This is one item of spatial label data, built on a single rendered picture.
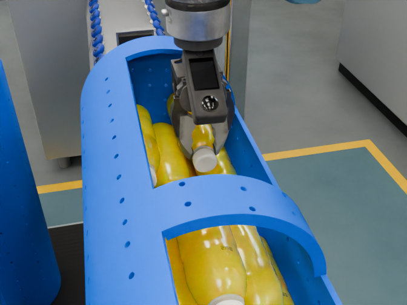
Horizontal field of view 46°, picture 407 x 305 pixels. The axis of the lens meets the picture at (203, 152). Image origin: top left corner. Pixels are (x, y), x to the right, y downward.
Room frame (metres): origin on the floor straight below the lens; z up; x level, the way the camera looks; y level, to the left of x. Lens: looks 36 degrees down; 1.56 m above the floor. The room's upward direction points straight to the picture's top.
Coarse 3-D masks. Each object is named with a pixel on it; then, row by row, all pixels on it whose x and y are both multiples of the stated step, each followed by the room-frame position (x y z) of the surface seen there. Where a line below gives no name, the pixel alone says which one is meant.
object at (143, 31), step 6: (120, 30) 1.19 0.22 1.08; (126, 30) 1.19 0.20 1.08; (132, 30) 1.19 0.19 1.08; (138, 30) 1.19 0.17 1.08; (144, 30) 1.20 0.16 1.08; (150, 30) 1.20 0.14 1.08; (120, 36) 1.17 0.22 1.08; (126, 36) 1.17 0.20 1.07; (132, 36) 1.17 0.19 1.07; (138, 36) 1.18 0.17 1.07; (144, 36) 1.18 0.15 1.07; (120, 42) 1.17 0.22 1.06
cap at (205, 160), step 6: (204, 150) 0.63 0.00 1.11; (210, 150) 0.63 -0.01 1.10; (198, 156) 0.62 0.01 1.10; (204, 156) 0.61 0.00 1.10; (210, 156) 0.62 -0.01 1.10; (198, 162) 0.61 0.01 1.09; (204, 162) 0.62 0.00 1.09; (210, 162) 0.62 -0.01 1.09; (216, 162) 0.62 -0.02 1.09; (198, 168) 0.61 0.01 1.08; (204, 168) 0.62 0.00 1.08; (210, 168) 0.62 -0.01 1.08
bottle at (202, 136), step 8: (168, 104) 0.77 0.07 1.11; (168, 112) 0.76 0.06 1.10; (200, 128) 0.67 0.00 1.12; (208, 128) 0.67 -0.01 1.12; (176, 136) 0.68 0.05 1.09; (192, 136) 0.65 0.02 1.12; (200, 136) 0.65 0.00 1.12; (208, 136) 0.66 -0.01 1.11; (192, 144) 0.64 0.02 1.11; (200, 144) 0.64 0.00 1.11; (208, 144) 0.64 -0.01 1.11; (192, 160) 0.63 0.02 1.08
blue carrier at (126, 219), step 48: (144, 48) 0.74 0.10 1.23; (96, 96) 0.66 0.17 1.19; (144, 96) 0.78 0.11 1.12; (96, 144) 0.54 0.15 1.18; (144, 144) 0.48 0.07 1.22; (240, 144) 0.69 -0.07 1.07; (96, 192) 0.44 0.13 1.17; (144, 192) 0.39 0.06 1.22; (192, 192) 0.38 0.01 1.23; (240, 192) 0.38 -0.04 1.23; (96, 240) 0.37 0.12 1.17; (144, 240) 0.33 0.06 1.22; (288, 240) 0.47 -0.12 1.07; (96, 288) 0.31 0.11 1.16; (144, 288) 0.27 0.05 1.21; (288, 288) 0.41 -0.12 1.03
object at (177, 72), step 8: (176, 40) 0.63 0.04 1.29; (216, 40) 0.63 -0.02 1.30; (184, 48) 0.62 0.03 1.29; (192, 48) 0.62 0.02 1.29; (200, 48) 0.62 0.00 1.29; (208, 48) 0.62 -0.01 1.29; (176, 64) 0.68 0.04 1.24; (176, 72) 0.65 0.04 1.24; (176, 80) 0.64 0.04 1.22; (184, 80) 0.62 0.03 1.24; (224, 80) 0.64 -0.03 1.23; (176, 88) 0.68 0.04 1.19; (184, 88) 0.62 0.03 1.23; (224, 88) 0.63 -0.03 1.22; (184, 96) 0.62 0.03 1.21; (184, 104) 0.62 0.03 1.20
